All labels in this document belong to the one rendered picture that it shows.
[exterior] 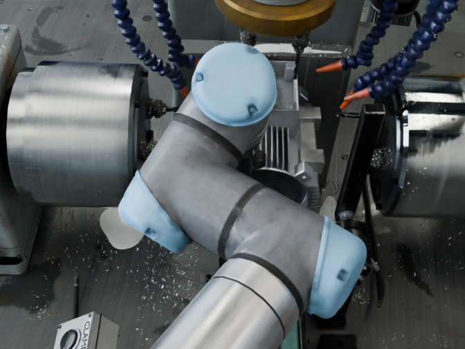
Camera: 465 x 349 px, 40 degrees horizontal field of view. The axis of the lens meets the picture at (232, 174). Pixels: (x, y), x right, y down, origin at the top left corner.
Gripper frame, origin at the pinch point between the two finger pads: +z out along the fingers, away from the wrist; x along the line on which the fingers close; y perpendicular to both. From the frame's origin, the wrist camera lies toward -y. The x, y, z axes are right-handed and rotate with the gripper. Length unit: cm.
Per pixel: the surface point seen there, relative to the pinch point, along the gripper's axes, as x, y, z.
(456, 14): -110, 116, 203
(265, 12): -4.1, 20.6, -7.6
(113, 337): 15.0, -23.1, -0.7
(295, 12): -8.3, 20.7, -7.6
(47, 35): 48, 46, 69
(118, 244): 21.0, -8.5, 37.0
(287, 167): -9.2, 2.6, 10.1
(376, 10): -46, 71, 101
